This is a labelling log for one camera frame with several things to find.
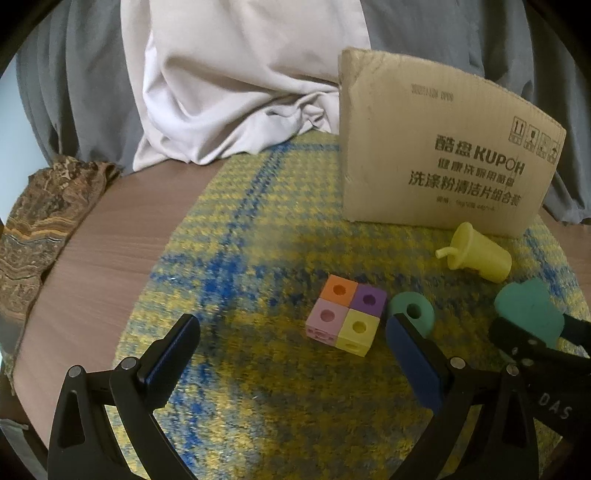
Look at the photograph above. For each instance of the brown cardboard box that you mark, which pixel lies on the brown cardboard box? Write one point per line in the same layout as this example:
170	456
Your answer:
415	138

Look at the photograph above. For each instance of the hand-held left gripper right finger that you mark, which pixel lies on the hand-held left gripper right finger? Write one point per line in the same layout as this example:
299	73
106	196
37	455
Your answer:
413	362

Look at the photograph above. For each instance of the yellow toy cup with straw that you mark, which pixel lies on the yellow toy cup with straw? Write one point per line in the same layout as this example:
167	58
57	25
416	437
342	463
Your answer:
480	258

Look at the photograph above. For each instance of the yellow blue woven mat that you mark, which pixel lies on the yellow blue woven mat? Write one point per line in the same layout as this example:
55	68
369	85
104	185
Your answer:
277	277

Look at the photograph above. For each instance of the teal foam toy piece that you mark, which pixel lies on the teal foam toy piece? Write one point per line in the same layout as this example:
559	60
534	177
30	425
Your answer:
531	309

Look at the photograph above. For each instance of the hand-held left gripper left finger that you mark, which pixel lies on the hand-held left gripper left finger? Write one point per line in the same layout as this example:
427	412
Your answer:
171	355

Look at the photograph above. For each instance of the grey curtain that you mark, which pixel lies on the grey curtain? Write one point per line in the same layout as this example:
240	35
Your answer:
78	83

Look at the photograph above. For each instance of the white curtain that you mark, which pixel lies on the white curtain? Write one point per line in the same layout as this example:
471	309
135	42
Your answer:
231	83

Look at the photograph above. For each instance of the pastel snap cube block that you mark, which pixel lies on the pastel snap cube block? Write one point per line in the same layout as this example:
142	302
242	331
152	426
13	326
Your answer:
344	314

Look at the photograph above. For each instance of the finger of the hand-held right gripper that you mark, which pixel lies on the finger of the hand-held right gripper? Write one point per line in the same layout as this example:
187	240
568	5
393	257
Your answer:
517	339
579	334

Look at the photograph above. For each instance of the brown patterned cloth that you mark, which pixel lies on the brown patterned cloth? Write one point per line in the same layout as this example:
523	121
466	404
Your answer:
37	221

